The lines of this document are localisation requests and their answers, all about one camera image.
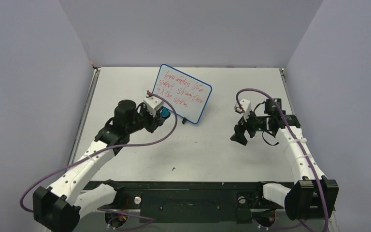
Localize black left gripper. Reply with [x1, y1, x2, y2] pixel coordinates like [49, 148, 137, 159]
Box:
[128, 102, 165, 134]

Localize teal whiteboard eraser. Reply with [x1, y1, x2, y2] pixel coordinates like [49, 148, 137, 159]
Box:
[160, 107, 171, 119]

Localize blue framed whiteboard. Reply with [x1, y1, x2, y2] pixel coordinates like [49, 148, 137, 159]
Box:
[153, 64, 213, 124]

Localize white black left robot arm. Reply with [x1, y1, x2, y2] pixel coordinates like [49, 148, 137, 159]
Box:
[32, 97, 170, 232]

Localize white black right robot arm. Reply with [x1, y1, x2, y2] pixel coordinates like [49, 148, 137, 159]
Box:
[230, 99, 339, 220]

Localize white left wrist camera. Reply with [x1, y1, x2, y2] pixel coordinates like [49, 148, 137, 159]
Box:
[143, 96, 164, 117]

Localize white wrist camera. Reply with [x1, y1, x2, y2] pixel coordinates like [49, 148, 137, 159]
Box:
[234, 99, 251, 121]
[143, 96, 164, 117]

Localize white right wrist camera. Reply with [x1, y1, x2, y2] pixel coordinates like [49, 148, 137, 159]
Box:
[234, 99, 251, 121]

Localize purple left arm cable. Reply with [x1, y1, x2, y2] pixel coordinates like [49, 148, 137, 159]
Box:
[19, 90, 178, 214]

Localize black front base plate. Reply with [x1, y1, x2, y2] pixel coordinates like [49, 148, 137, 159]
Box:
[83, 181, 301, 225]

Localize aluminium table edge rail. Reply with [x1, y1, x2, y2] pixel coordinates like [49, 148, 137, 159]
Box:
[68, 67, 101, 164]

